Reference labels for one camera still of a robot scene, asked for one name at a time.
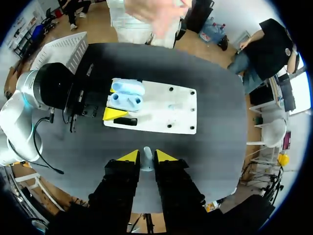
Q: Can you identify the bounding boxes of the person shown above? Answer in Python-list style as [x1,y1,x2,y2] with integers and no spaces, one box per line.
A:
[227,18,299,95]

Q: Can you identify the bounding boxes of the white plate with black stands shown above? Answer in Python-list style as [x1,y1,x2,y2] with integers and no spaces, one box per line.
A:
[103,78,198,135]

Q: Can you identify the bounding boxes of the grey slotted basket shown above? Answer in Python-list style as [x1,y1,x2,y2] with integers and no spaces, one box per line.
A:
[30,31,89,74]

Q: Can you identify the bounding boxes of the person's hand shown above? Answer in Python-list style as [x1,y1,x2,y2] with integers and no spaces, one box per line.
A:
[124,0,194,38]

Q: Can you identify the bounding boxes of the pale blue earbud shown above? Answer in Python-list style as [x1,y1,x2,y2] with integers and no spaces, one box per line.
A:
[142,146,155,172]

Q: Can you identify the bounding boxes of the light blue earbud case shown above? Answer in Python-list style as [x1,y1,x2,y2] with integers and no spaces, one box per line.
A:
[107,78,146,113]

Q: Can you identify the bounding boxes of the black cable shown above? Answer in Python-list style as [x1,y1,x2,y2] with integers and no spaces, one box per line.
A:
[32,117,65,175]

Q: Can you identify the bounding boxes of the person's legs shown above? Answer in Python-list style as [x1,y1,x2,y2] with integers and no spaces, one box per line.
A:
[59,0,91,32]

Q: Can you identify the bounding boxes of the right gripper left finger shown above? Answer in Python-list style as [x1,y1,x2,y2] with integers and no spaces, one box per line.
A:
[88,149,142,235]

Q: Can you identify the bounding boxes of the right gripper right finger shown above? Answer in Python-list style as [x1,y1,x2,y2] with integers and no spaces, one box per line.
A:
[153,149,205,235]

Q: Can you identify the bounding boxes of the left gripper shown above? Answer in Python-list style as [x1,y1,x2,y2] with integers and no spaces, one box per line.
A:
[63,82,130,134]

